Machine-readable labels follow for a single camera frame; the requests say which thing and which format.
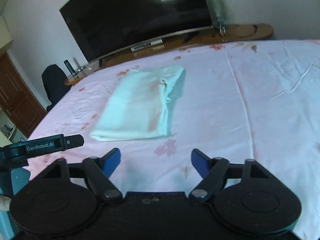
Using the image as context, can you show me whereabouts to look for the black remote in stand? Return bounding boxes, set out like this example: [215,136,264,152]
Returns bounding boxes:
[64,60,76,76]

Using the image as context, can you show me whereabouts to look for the brown wooden door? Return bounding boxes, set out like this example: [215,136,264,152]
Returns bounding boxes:
[0,53,47,137]

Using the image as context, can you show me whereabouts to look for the silver set-top box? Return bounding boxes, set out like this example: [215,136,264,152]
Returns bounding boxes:
[130,38,164,52]

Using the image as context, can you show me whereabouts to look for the black cable on shelf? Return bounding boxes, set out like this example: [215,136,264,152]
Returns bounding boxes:
[212,23,270,40]

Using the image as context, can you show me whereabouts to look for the black office chair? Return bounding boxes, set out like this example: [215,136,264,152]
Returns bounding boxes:
[41,64,71,112]

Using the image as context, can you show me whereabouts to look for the pink floral bed sheet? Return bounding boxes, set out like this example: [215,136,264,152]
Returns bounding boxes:
[28,40,319,239]

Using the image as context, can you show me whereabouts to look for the person's hand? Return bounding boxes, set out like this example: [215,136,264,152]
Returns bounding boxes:
[0,194,11,212]

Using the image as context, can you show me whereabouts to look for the black flat television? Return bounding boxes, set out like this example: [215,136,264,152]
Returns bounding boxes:
[60,0,212,62]

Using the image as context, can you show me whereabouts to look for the white knitted sweater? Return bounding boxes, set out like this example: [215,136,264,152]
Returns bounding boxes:
[89,66,184,141]

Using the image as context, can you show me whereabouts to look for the wooden tv shelf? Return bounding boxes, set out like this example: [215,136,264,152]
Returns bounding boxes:
[64,23,274,86]

